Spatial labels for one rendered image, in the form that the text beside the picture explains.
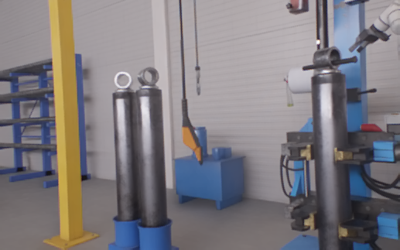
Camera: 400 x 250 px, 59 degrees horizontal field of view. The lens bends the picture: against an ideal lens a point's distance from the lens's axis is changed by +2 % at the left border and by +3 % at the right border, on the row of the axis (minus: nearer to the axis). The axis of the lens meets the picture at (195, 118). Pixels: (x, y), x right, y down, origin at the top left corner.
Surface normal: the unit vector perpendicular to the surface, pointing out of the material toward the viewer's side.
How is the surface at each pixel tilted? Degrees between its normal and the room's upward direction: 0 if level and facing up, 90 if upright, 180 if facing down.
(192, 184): 90
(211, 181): 90
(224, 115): 90
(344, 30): 90
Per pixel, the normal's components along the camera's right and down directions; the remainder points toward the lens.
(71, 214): 0.77, -0.03
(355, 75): -0.63, 0.04
